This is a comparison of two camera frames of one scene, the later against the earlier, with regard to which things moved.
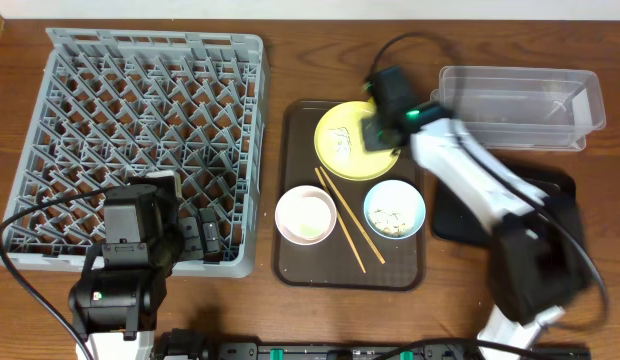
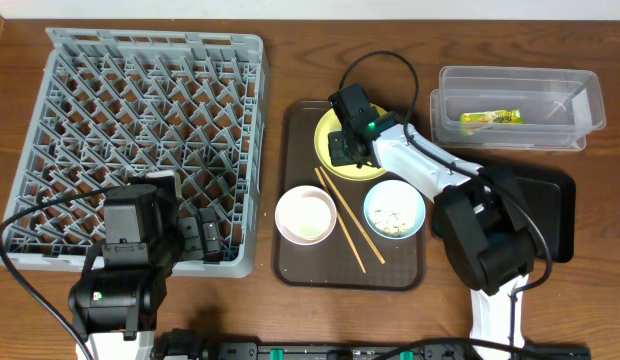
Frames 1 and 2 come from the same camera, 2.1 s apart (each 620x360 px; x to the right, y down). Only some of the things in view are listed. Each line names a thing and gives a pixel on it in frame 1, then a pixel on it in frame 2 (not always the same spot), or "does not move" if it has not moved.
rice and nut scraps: x=387 y=222 does not move
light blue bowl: x=394 y=209 does not move
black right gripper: x=369 y=127 to x=336 y=147
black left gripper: x=193 y=246 does not move
